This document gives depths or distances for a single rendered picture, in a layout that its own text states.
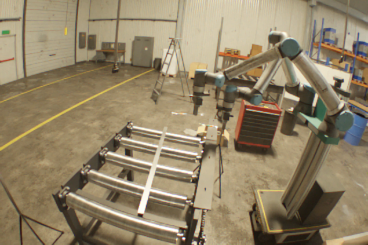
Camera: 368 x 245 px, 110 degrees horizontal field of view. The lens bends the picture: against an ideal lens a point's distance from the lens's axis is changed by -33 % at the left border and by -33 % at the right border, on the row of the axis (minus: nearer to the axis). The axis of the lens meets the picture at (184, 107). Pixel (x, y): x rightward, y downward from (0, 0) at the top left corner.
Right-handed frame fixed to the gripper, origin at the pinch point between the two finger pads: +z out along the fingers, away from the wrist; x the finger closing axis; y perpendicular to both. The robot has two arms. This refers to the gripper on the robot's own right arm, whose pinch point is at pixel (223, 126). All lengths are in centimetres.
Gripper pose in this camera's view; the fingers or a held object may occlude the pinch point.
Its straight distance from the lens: 156.6
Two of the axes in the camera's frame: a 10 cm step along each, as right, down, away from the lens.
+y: 9.8, 1.6, -1.4
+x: 1.8, -3.3, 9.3
